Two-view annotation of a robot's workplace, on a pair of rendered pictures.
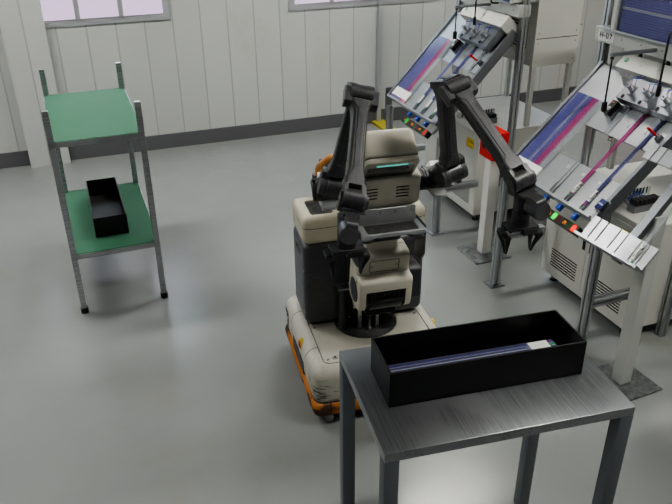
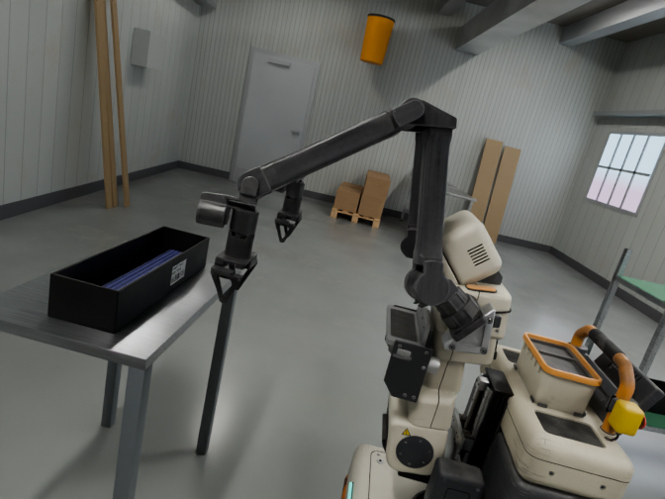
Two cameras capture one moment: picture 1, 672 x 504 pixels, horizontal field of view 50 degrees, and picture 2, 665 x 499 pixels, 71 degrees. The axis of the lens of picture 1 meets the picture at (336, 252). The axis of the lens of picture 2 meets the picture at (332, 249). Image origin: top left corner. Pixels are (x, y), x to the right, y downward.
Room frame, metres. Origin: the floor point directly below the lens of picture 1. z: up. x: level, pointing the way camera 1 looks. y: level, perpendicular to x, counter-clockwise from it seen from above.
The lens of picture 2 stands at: (2.54, -1.46, 1.41)
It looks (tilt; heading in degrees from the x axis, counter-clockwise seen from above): 15 degrees down; 107
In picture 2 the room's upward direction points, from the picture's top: 13 degrees clockwise
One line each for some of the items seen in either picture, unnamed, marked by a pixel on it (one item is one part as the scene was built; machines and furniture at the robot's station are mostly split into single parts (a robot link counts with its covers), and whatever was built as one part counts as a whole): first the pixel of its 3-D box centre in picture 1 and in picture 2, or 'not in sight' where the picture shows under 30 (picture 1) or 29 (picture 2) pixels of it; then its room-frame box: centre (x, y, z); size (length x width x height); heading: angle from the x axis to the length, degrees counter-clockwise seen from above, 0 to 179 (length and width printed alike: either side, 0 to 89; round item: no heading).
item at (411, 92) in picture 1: (472, 111); not in sight; (4.66, -0.92, 0.66); 1.01 x 0.73 x 1.31; 111
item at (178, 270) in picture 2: (476, 355); (143, 269); (1.66, -0.39, 0.86); 0.57 x 0.17 x 0.11; 104
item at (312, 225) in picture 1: (359, 250); (513, 452); (2.81, -0.11, 0.59); 0.55 x 0.34 x 0.83; 104
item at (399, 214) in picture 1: (387, 234); (410, 342); (2.44, -0.20, 0.85); 0.28 x 0.16 x 0.22; 104
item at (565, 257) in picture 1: (636, 244); not in sight; (3.38, -1.59, 0.31); 0.70 x 0.65 x 0.62; 21
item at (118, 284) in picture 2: (476, 363); (142, 277); (1.66, -0.39, 0.83); 0.51 x 0.07 x 0.03; 104
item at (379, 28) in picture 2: not in sight; (376, 40); (0.17, 5.89, 2.64); 0.42 x 0.41 x 0.65; 20
